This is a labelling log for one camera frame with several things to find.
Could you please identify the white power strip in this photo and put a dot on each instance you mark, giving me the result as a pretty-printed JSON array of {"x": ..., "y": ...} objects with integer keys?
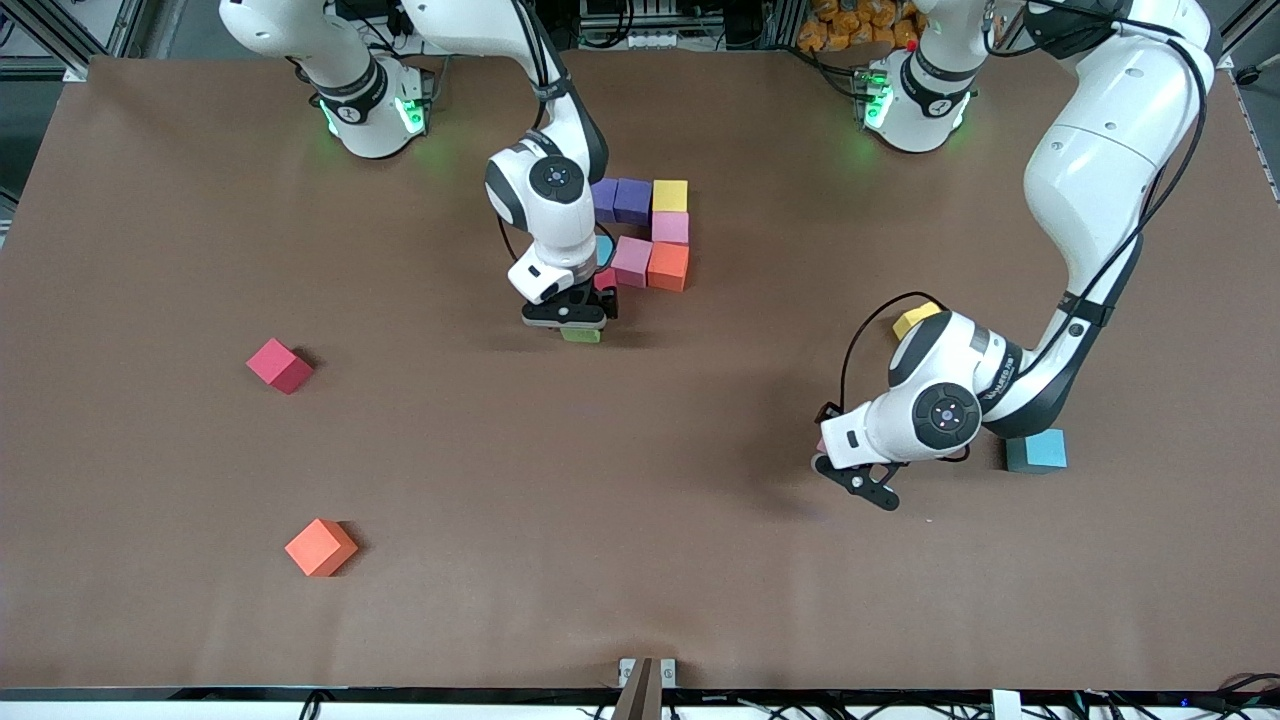
[{"x": 655, "y": 40}]

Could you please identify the brown table cover sheet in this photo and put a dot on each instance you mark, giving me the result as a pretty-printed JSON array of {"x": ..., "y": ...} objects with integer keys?
[{"x": 640, "y": 560}]

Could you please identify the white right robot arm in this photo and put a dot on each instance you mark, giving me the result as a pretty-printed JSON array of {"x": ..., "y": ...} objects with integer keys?
[{"x": 545, "y": 225}]

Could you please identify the light cyan foam cube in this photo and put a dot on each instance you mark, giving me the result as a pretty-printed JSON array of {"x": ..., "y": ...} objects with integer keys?
[{"x": 605, "y": 248}]

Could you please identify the brown camera stand post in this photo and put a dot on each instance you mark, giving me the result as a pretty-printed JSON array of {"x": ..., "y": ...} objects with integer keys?
[{"x": 640, "y": 700}]

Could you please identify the aluminium frame profile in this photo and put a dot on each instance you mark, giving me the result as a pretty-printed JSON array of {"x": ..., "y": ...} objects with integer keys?
[
  {"x": 1240, "y": 45},
  {"x": 125, "y": 30}
]

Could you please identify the blue foam cube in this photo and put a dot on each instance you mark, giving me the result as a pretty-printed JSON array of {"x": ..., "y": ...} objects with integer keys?
[{"x": 1045, "y": 455}]

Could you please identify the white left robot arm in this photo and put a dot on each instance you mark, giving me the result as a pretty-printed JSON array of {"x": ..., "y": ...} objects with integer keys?
[{"x": 1100, "y": 150}]

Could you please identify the pile of orange objects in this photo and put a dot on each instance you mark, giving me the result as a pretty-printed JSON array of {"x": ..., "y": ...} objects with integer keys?
[{"x": 850, "y": 25}]

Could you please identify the yellow foam cube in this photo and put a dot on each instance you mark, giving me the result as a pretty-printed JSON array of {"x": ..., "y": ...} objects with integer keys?
[
  {"x": 913, "y": 320},
  {"x": 670, "y": 195}
]

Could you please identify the aluminium table edge rail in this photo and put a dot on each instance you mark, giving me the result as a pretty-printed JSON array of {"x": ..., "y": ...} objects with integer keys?
[{"x": 1262, "y": 150}]

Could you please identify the red foam cube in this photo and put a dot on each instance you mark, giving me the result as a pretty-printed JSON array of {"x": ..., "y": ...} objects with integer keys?
[
  {"x": 606, "y": 278},
  {"x": 278, "y": 365}
]

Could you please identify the orange foam cube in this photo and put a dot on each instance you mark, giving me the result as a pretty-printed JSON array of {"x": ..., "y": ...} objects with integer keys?
[
  {"x": 320, "y": 548},
  {"x": 667, "y": 268}
]

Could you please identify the purple foam cube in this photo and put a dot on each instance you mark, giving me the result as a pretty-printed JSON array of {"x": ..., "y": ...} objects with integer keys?
[
  {"x": 633, "y": 200},
  {"x": 605, "y": 198}
]

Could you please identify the green foam cube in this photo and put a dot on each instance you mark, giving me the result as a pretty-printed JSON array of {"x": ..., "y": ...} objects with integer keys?
[{"x": 581, "y": 336}]

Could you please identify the small white mounting bracket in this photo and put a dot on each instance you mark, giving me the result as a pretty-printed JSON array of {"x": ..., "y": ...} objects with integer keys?
[
  {"x": 668, "y": 670},
  {"x": 625, "y": 668}
]

